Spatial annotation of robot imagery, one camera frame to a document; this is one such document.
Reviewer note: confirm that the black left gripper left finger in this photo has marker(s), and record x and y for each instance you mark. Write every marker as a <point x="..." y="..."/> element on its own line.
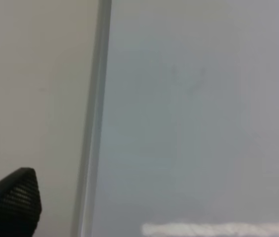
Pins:
<point x="20" y="203"/>

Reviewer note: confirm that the white aluminium-framed whiteboard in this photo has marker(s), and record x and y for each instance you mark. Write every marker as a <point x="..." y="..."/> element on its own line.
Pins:
<point x="182" y="128"/>

